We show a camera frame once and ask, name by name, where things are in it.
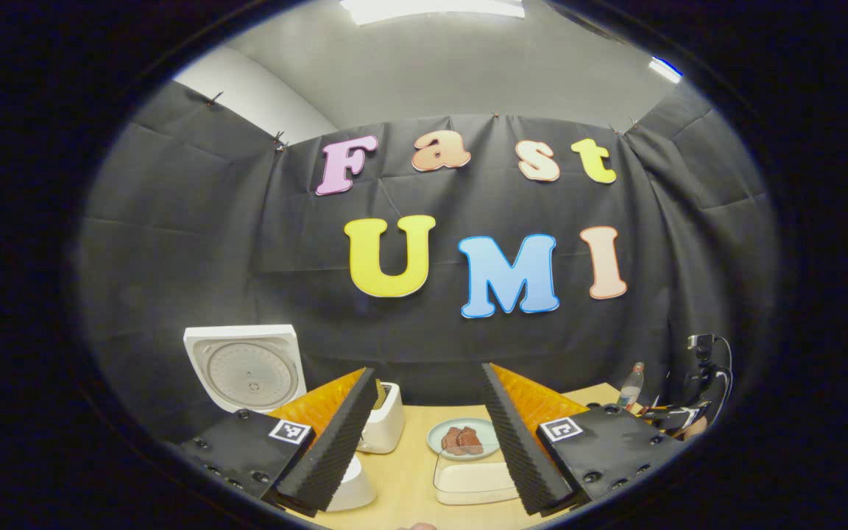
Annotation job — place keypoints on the white chopstick holder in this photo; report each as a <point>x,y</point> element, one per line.
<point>387,427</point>

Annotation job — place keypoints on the pale blue plate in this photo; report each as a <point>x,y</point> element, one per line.
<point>490,434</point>

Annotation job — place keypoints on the small ceiling light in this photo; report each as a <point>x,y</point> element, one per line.
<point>665,70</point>

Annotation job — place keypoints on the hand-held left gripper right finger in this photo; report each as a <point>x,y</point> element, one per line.
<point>520,449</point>

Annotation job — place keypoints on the clear water bottle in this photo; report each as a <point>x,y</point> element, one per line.
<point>630,390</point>

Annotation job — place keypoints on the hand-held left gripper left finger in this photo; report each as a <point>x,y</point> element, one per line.
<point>336,442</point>

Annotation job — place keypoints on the clear rice container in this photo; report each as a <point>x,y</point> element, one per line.
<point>472,482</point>

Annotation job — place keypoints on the white rice cooker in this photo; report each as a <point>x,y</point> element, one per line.
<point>247,368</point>

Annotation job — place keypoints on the brown meat slices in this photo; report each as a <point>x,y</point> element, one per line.
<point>462,440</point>

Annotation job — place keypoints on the black backdrop cloth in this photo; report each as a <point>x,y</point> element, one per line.
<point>174,280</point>

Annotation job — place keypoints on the long ceiling light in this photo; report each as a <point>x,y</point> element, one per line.
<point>431,9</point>

